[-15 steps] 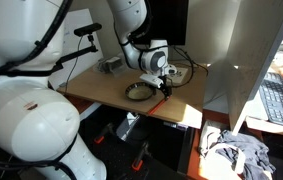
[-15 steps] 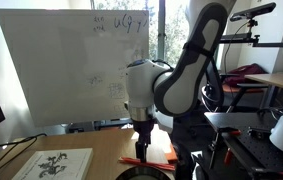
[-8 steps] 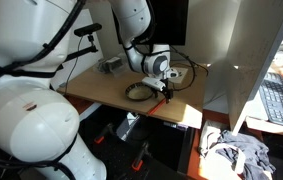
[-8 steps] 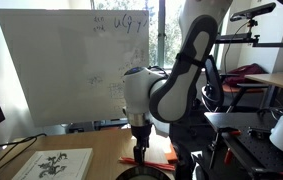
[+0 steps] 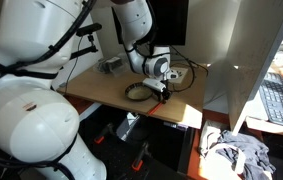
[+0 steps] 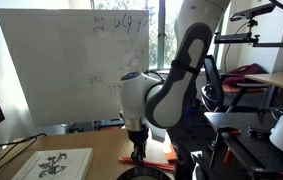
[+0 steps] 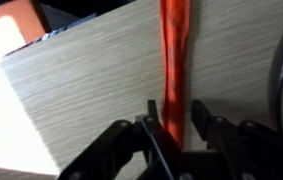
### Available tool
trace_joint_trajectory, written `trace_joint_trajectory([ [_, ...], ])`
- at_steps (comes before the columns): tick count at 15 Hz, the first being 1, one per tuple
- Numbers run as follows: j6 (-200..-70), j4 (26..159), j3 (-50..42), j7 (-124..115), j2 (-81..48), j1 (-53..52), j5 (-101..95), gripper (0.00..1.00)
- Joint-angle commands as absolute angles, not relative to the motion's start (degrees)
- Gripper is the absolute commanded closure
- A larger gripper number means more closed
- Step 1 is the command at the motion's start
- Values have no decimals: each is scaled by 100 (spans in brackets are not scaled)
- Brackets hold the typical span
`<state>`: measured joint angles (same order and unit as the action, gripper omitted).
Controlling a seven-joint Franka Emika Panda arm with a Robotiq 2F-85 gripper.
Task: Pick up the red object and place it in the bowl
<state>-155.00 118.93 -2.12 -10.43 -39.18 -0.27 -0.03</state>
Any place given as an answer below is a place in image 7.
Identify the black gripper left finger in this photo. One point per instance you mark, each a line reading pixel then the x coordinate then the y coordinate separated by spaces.
pixel 141 146

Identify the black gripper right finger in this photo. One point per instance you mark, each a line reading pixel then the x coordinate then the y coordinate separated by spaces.
pixel 244 150

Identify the long red object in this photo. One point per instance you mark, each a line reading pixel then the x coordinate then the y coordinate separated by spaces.
pixel 175 66

